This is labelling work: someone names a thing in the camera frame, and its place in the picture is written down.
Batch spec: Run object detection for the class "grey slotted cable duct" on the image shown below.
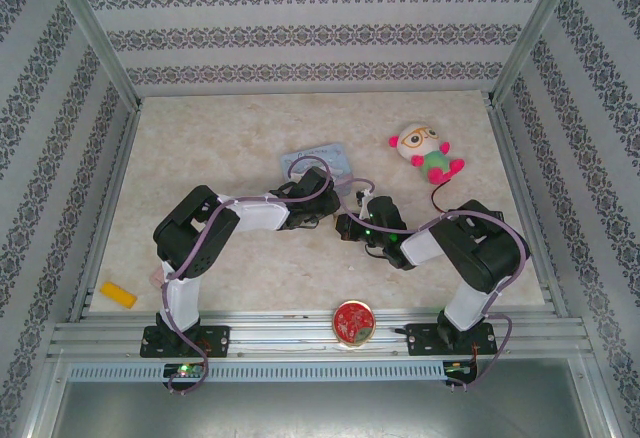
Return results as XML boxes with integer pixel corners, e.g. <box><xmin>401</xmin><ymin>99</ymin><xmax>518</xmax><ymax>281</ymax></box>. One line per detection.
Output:
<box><xmin>66</xmin><ymin>361</ymin><xmax>447</xmax><ymax>382</ymax></box>

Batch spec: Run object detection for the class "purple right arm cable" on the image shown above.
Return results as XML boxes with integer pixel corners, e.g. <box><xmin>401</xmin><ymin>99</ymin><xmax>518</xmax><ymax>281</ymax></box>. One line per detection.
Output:
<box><xmin>339</xmin><ymin>177</ymin><xmax>532</xmax><ymax>392</ymax></box>

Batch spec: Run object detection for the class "aluminium front rail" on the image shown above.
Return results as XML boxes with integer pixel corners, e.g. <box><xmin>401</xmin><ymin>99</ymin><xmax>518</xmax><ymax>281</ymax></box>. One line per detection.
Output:
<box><xmin>46</xmin><ymin>307</ymin><xmax>592</xmax><ymax>362</ymax></box>

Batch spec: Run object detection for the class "white pink green plush toy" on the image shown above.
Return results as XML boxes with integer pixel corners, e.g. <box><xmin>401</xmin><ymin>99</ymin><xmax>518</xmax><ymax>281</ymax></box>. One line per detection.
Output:
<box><xmin>387</xmin><ymin>121</ymin><xmax>467</xmax><ymax>186</ymax></box>

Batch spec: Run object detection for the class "yellow rectangular block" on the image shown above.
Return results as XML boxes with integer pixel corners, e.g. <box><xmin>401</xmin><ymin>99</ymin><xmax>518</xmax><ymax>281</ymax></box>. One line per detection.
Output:
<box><xmin>99</xmin><ymin>281</ymin><xmax>139</xmax><ymax>310</ymax></box>

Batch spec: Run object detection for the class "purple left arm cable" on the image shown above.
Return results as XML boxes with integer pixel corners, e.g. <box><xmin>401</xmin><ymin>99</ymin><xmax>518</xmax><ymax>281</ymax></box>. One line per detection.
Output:
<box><xmin>158</xmin><ymin>156</ymin><xmax>337</xmax><ymax>397</ymax></box>

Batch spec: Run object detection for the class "aluminium frame post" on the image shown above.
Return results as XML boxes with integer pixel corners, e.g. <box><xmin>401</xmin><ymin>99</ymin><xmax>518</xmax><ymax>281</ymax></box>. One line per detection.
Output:
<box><xmin>41</xmin><ymin>0</ymin><xmax>143</xmax><ymax>110</ymax></box>
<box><xmin>488</xmin><ymin>0</ymin><xmax>590</xmax><ymax>105</ymax></box>

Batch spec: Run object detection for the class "grey metal panel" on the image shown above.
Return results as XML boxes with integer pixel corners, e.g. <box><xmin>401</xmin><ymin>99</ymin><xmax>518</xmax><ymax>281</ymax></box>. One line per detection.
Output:
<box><xmin>47</xmin><ymin>378</ymin><xmax>609</xmax><ymax>438</ymax></box>

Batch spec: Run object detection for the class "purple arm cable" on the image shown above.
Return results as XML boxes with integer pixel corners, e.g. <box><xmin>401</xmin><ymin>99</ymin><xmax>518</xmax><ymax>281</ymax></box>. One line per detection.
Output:
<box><xmin>339</xmin><ymin>177</ymin><xmax>532</xmax><ymax>392</ymax></box>
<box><xmin>158</xmin><ymin>156</ymin><xmax>337</xmax><ymax>397</ymax></box>

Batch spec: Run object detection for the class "thin black red cord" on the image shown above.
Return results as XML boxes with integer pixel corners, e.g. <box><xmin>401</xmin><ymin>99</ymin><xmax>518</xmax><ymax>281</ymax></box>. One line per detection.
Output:
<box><xmin>430</xmin><ymin>179</ymin><xmax>452</xmax><ymax>217</ymax></box>

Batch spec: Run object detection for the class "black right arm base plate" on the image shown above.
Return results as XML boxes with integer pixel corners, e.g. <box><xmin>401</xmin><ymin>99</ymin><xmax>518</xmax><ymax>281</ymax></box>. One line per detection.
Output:
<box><xmin>405</xmin><ymin>321</ymin><xmax>499</xmax><ymax>358</ymax></box>

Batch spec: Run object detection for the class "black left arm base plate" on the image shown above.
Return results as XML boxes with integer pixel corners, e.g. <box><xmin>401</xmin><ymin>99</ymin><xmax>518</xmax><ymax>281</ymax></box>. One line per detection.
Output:
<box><xmin>139</xmin><ymin>324</ymin><xmax>233</xmax><ymax>360</ymax></box>

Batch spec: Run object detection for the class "light blue cartoon tin box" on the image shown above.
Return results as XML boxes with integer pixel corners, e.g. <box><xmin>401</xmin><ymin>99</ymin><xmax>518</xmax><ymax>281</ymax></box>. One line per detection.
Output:
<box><xmin>279</xmin><ymin>142</ymin><xmax>354</xmax><ymax>197</ymax></box>

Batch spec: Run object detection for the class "aluminium side rail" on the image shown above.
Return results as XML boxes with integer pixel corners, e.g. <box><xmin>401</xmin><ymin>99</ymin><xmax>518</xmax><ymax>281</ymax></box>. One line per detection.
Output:
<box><xmin>68</xmin><ymin>106</ymin><xmax>145</xmax><ymax>324</ymax></box>
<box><xmin>485</xmin><ymin>101</ymin><xmax>572</xmax><ymax>320</ymax></box>

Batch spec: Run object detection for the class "round red gold tin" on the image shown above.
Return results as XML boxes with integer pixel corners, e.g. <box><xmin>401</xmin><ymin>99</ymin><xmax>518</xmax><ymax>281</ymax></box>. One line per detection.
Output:
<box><xmin>332</xmin><ymin>299</ymin><xmax>377</xmax><ymax>350</ymax></box>

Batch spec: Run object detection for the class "left controller board with lights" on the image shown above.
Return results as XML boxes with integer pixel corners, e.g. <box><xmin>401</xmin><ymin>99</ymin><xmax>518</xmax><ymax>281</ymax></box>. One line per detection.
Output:
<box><xmin>164</xmin><ymin>362</ymin><xmax>207</xmax><ymax>380</ymax></box>

